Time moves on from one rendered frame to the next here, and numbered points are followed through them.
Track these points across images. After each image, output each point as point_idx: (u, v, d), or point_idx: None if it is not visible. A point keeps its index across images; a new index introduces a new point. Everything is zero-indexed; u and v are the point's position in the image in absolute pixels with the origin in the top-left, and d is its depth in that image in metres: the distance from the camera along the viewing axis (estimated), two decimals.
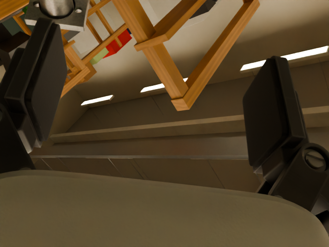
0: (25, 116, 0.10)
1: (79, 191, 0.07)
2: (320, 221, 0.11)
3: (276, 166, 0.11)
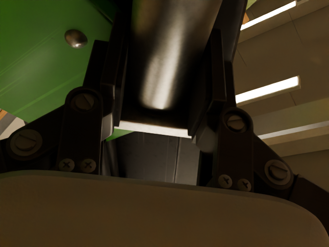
0: (113, 101, 0.11)
1: (79, 191, 0.07)
2: None
3: (203, 132, 0.11)
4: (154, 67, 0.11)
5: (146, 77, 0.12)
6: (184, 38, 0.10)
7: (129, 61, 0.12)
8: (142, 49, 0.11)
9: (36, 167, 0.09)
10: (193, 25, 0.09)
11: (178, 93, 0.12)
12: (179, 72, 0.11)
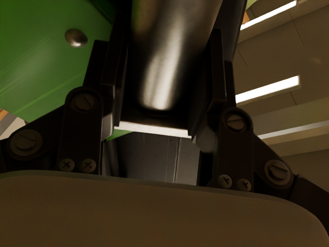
0: (113, 101, 0.11)
1: (79, 191, 0.07)
2: None
3: (203, 132, 0.11)
4: (154, 68, 0.11)
5: (146, 78, 0.12)
6: (184, 39, 0.10)
7: (129, 61, 0.12)
8: (142, 50, 0.11)
9: (36, 167, 0.09)
10: (193, 26, 0.09)
11: (178, 93, 0.12)
12: (179, 73, 0.11)
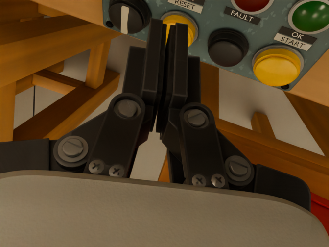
0: (152, 107, 0.11)
1: (79, 191, 0.07)
2: None
3: (166, 128, 0.11)
4: None
5: None
6: None
7: None
8: None
9: (77, 174, 0.10)
10: None
11: None
12: None
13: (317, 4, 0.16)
